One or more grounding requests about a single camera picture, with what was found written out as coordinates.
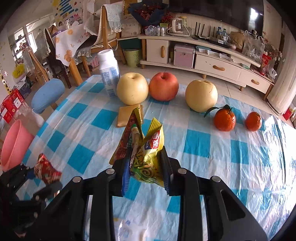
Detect yellow colourful snack bag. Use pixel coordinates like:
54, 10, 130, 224
109, 106, 165, 187

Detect red wrapper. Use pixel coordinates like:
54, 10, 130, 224
34, 153, 62, 185

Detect brown biscuit packet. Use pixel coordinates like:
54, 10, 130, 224
116, 104, 144, 128

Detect green trash bin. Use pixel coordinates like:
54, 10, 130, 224
124, 49, 142, 67

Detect large orange with leaf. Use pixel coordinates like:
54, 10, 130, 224
204, 104, 236, 132

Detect blue checkered tablecloth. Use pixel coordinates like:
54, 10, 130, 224
23, 75, 295, 240

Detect yellow pear right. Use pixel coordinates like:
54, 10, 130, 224
185, 80, 218, 113

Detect small orange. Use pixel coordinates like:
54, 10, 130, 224
245, 111, 262, 132

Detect red apple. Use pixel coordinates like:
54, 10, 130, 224
149, 72, 179, 101

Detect red gift boxes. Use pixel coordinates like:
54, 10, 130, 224
1, 88, 25, 124

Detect blue cushioned stool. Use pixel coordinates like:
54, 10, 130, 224
31, 78, 65, 114

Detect white TV cabinet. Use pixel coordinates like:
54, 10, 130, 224
138, 35, 274, 96

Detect pink storage box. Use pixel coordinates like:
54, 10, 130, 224
174, 43, 195, 68

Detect upright white milk bottle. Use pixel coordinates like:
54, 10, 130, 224
97, 49, 120, 97

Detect light wooden chair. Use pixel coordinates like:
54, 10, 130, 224
23, 46, 49, 85

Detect dark wooden chair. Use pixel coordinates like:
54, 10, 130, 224
44, 29, 72, 89

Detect white electric kettle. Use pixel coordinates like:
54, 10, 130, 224
167, 18, 190, 37

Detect dining table with cloth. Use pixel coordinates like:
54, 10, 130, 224
53, 24, 91, 86

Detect dark flower bouquet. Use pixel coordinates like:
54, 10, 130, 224
128, 1, 168, 27

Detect wooden chair with cover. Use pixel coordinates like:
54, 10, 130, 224
77, 1, 123, 76

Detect black television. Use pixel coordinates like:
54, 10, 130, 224
169, 0, 264, 35

